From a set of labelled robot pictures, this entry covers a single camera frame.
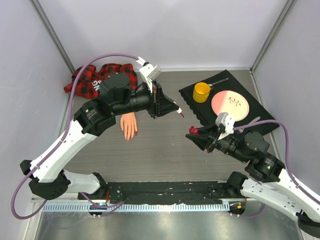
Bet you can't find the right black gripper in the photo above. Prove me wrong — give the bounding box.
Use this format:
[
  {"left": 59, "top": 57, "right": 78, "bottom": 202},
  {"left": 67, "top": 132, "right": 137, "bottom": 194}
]
[{"left": 185, "top": 121, "right": 249, "bottom": 163}]

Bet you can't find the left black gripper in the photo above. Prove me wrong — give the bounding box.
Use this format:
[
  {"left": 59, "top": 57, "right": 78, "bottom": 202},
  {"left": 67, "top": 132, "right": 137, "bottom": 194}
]
[{"left": 112, "top": 79, "right": 180, "bottom": 119}]

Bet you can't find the red nail polish bottle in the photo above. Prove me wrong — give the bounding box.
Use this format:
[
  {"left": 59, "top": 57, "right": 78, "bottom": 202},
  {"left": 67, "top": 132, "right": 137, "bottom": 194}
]
[{"left": 188, "top": 126, "right": 199, "bottom": 134}]

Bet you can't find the white nail polish cap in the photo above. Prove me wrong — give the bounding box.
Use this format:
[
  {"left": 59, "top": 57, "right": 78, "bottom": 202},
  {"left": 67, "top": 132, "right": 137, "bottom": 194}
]
[{"left": 176, "top": 108, "right": 185, "bottom": 118}]

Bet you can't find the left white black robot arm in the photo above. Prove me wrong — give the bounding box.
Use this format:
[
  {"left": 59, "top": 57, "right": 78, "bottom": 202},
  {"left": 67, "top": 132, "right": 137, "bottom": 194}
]
[{"left": 20, "top": 72, "right": 182, "bottom": 200}]

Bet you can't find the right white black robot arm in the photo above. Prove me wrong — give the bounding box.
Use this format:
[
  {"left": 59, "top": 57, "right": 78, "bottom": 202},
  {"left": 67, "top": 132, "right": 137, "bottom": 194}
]
[{"left": 186, "top": 125, "right": 320, "bottom": 238}]

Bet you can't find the silver fork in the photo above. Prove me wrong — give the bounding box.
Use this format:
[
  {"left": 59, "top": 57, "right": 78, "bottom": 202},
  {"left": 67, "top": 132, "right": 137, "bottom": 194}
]
[{"left": 236, "top": 116, "right": 261, "bottom": 134}]

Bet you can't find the yellow mug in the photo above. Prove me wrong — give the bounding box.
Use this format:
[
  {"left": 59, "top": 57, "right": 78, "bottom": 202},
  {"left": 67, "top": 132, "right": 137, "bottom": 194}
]
[{"left": 192, "top": 82, "right": 212, "bottom": 104}]

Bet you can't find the mannequin hand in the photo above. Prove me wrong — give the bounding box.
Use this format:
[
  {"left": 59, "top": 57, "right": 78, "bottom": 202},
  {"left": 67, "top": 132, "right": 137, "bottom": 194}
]
[{"left": 120, "top": 112, "right": 138, "bottom": 141}]

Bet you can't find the pink cream plate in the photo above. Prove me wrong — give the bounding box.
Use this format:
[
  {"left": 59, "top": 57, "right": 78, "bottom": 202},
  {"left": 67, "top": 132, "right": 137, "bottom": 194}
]
[{"left": 211, "top": 90, "right": 250, "bottom": 122}]

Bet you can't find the black placemat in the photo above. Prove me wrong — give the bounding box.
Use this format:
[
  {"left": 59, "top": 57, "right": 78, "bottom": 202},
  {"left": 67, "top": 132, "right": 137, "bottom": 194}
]
[{"left": 179, "top": 70, "right": 274, "bottom": 127}]

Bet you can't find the red black plaid shirt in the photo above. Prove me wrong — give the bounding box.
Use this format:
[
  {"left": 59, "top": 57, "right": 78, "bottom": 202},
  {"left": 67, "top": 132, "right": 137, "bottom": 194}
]
[{"left": 74, "top": 63, "right": 138, "bottom": 100}]

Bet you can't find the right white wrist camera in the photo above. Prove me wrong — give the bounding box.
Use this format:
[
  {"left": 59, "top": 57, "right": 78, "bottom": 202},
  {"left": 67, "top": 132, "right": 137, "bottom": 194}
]
[{"left": 215, "top": 112, "right": 235, "bottom": 141}]

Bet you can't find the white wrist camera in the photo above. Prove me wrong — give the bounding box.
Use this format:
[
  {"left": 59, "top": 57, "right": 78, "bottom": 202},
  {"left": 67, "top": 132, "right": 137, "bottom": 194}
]
[
  {"left": 136, "top": 56, "right": 161, "bottom": 94},
  {"left": 215, "top": 112, "right": 235, "bottom": 141}
]

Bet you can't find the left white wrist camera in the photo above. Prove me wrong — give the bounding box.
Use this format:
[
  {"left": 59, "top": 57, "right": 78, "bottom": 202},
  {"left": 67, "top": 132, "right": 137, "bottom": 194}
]
[{"left": 136, "top": 56, "right": 161, "bottom": 94}]

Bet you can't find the dark handled knife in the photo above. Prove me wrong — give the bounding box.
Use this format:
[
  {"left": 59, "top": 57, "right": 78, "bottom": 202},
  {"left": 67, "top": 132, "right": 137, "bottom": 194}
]
[{"left": 208, "top": 77, "right": 229, "bottom": 87}]

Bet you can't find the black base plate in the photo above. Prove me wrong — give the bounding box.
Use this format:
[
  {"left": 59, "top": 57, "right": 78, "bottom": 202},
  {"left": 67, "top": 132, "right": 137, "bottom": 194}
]
[{"left": 88, "top": 181, "right": 245, "bottom": 205}]

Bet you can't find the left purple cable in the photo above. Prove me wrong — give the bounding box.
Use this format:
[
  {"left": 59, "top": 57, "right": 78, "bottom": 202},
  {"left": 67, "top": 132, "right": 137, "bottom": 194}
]
[{"left": 10, "top": 52, "right": 140, "bottom": 220}]

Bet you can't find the white cable duct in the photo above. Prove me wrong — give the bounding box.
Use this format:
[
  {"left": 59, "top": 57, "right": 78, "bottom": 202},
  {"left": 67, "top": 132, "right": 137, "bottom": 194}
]
[{"left": 42, "top": 201, "right": 230, "bottom": 213}]

